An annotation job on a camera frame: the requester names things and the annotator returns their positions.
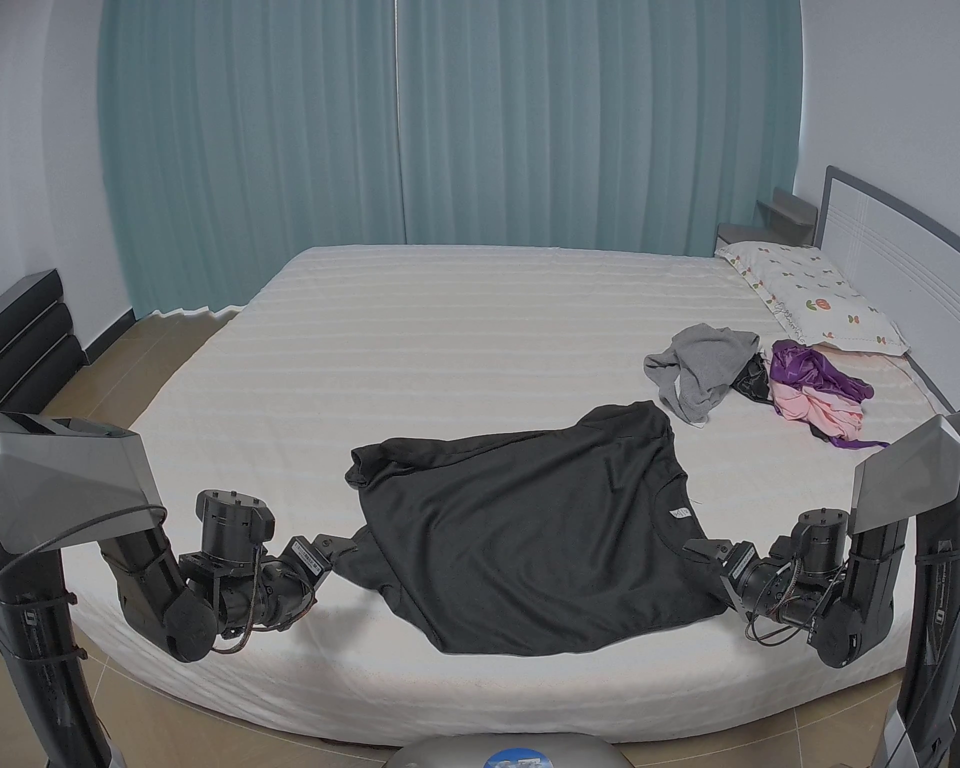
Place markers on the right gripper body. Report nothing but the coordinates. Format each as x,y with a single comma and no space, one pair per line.
742,574

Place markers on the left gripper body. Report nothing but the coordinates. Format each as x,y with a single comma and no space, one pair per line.
307,562

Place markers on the black T-shirt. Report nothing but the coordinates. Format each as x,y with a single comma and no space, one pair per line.
525,540

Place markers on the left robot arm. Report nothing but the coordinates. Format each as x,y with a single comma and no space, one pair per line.
75,480

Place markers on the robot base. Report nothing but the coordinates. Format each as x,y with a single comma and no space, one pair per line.
510,754

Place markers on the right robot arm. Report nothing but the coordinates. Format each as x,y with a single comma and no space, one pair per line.
892,480

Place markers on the bed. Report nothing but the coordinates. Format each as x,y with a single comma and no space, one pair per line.
450,360

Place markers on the pink garment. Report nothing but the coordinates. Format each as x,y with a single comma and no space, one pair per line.
814,412

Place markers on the black garment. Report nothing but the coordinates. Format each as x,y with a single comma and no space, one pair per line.
754,384

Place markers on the purple garment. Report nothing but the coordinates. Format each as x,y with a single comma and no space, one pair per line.
814,371

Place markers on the grey garment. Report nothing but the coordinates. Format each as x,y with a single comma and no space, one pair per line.
705,360

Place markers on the white printed pillow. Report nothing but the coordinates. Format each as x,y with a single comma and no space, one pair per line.
814,296

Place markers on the black chest of drawers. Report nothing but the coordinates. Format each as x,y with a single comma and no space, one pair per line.
34,337

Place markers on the grey bedside table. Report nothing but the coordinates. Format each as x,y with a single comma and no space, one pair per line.
787,217

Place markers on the blue-green curtain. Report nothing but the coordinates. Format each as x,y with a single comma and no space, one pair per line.
600,120
247,142

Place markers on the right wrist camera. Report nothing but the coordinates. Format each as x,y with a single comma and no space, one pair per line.
784,547

